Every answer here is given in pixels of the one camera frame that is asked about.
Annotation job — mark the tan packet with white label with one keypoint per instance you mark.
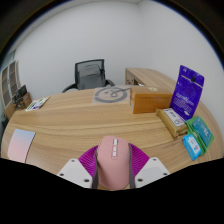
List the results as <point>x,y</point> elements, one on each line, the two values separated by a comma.
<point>173,121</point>

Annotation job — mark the wooden shelf unit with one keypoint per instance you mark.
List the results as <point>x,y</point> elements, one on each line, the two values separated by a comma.
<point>9,86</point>

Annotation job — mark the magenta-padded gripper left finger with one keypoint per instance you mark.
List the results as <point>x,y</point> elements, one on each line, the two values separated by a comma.
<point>75,173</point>

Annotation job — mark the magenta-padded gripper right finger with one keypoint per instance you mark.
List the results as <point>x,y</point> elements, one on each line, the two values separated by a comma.
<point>151,171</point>

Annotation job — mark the pink and blue mouse pad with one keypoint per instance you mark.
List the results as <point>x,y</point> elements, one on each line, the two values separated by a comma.
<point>20,145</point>

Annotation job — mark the large brown cardboard box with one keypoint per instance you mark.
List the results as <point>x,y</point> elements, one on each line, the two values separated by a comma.
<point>25,101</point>

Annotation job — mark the black device on box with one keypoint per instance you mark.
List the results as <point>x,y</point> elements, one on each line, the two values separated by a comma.
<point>20,91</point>

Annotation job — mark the purple standing pouch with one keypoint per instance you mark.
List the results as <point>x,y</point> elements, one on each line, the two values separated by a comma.
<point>186,93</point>

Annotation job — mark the pink computer mouse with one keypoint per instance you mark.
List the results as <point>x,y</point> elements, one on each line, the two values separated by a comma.
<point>112,166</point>

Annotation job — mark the wooden side desk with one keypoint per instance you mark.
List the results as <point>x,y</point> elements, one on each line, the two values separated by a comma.
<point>150,76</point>

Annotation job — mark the orange-brown box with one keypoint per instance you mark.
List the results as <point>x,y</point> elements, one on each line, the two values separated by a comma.
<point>150,100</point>

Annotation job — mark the green wipes pack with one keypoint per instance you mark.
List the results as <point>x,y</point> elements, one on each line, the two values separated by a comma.
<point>202,130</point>

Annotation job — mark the blue wipes pack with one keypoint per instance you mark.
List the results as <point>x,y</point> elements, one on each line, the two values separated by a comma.
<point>192,146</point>

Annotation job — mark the grey backpack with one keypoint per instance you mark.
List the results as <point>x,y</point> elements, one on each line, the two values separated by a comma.
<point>91,78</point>

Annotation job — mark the green and purple leaflet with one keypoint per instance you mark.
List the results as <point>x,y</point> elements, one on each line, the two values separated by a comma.
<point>36,104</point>

